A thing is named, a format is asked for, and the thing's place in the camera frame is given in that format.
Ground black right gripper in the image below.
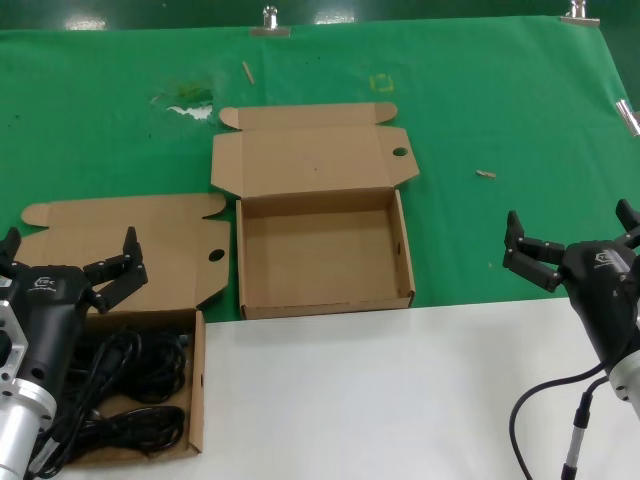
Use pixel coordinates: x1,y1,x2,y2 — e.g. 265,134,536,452
502,198,640,371

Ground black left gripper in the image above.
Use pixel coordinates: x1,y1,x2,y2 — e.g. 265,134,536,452
0,226,150,399

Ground open cardboard box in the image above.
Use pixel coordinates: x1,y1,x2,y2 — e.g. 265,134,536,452
209,102,419,321

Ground metal cloth clip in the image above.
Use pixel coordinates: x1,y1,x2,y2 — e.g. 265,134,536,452
559,0,600,27
249,4,292,39
614,98,640,137

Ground green table cloth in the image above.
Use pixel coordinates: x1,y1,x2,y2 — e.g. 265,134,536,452
0,22,640,326

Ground cardboard box holding cords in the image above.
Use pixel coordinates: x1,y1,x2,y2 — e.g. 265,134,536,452
22,192,232,466

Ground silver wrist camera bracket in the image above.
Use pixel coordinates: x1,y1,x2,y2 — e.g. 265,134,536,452
0,298,27,384

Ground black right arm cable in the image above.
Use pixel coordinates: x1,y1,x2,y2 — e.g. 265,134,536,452
509,363,609,480

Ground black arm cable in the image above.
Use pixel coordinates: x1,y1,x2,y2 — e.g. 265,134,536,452
509,363,609,480
27,414,69,474

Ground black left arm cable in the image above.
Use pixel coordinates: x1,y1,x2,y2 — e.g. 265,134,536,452
27,414,69,474

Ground cable with grey connector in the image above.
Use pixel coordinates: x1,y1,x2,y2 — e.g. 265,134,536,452
560,377,609,480

